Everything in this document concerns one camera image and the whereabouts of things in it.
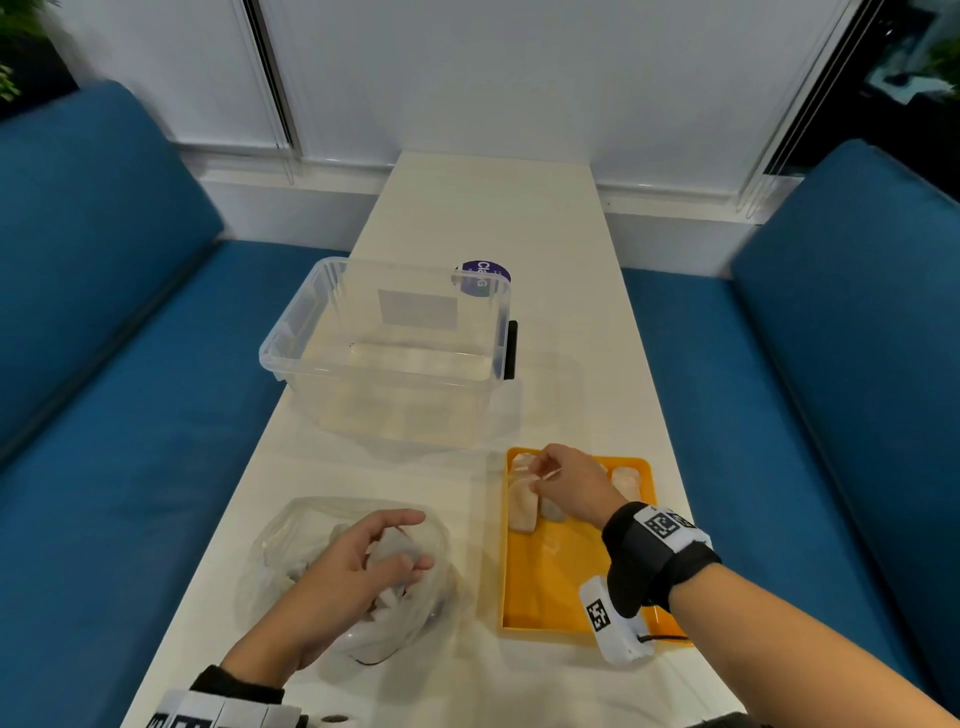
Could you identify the person's left hand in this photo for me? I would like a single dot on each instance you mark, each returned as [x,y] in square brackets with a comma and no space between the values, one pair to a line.
[322,600]

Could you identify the person's right hand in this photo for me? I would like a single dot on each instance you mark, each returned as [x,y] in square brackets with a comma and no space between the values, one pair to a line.
[581,487]

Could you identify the person's left thumb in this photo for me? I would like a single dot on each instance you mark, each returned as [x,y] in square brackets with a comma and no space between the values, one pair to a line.
[379,525]

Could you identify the person's right fingers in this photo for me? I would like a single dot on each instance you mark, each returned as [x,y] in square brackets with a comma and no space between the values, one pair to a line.
[546,469]

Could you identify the pale raw chicken piece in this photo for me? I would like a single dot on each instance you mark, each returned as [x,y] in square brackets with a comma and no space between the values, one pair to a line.
[553,512]
[627,481]
[391,546]
[520,463]
[523,508]

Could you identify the clear plastic bag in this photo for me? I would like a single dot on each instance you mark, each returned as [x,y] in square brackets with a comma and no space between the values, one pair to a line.
[420,615]

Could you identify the person's right forearm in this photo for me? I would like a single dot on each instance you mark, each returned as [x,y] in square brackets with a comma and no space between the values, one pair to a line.
[795,660]

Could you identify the orange plastic tray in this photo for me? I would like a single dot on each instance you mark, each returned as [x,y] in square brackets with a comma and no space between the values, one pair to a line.
[551,577]

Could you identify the black bin latch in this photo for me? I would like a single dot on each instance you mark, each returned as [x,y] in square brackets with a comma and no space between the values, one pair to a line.
[511,349]

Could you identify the clear plastic storage bin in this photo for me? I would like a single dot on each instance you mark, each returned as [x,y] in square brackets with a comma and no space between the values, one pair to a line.
[390,390]

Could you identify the round purple sticker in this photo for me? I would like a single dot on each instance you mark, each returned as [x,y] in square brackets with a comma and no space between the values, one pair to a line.
[487,274]

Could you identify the white label in bin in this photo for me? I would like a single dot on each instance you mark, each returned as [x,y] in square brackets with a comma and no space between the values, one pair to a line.
[417,307]

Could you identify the black and white wrist band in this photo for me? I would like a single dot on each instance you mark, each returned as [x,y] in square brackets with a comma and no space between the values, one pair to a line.
[225,705]

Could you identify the blue sofa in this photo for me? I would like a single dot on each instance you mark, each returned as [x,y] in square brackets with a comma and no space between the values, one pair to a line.
[105,390]
[817,420]

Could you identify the white roller blind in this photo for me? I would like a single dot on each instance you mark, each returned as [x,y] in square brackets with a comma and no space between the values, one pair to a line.
[172,67]
[555,82]

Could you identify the green plant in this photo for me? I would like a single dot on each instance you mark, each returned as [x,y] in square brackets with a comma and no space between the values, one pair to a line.
[11,52]

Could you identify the white wrist camera block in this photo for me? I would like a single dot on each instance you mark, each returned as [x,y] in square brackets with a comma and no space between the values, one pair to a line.
[616,619]

